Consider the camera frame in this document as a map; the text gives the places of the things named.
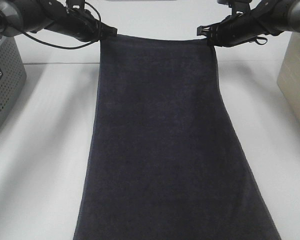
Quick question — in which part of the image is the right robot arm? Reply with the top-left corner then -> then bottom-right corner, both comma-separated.
197,0 -> 300,48

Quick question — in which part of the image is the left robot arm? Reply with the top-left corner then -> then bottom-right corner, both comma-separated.
0,0 -> 118,43

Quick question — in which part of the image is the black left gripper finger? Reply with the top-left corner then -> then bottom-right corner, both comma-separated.
99,35 -> 110,42
97,22 -> 118,39

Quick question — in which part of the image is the grey perforated plastic basket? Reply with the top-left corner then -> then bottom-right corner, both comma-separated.
0,35 -> 27,128

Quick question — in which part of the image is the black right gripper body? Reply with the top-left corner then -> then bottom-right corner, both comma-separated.
210,4 -> 278,48

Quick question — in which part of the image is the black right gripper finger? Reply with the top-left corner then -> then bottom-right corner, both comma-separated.
207,38 -> 218,46
196,24 -> 215,38

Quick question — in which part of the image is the dark navy towel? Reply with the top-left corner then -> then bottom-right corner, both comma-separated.
73,35 -> 280,240

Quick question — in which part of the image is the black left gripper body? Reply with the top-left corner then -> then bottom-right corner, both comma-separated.
38,2 -> 102,42

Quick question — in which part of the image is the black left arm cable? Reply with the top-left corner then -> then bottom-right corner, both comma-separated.
22,2 -> 103,50

